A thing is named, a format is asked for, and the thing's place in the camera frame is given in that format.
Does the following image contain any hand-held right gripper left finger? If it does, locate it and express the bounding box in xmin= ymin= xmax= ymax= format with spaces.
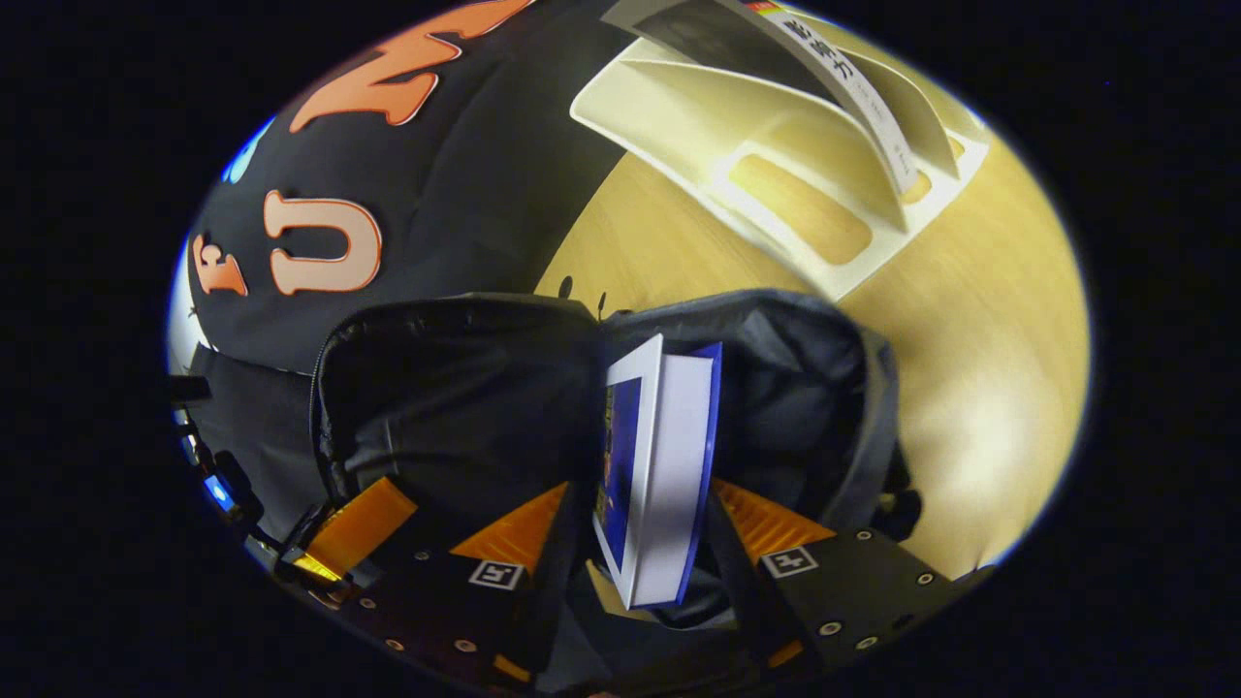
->
xmin=349 ymin=480 xmax=583 ymax=689

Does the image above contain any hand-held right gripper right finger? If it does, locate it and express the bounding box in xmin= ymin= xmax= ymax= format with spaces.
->
xmin=703 ymin=475 xmax=995 ymax=680

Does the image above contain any blue cover book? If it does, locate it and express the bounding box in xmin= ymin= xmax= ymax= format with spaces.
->
xmin=591 ymin=334 xmax=723 ymax=610

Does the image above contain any grey schoolbag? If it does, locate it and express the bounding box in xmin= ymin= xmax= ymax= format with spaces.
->
xmin=310 ymin=288 xmax=922 ymax=694

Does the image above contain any cream plastic bookshelf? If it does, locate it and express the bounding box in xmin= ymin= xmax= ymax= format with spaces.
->
xmin=570 ymin=0 xmax=990 ymax=301

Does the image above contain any grey cover book white spine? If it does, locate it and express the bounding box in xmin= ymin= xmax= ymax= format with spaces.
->
xmin=601 ymin=0 xmax=922 ymax=195

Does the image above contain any black backdrop cloth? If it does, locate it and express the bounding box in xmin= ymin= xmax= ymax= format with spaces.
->
xmin=175 ymin=0 xmax=641 ymax=544

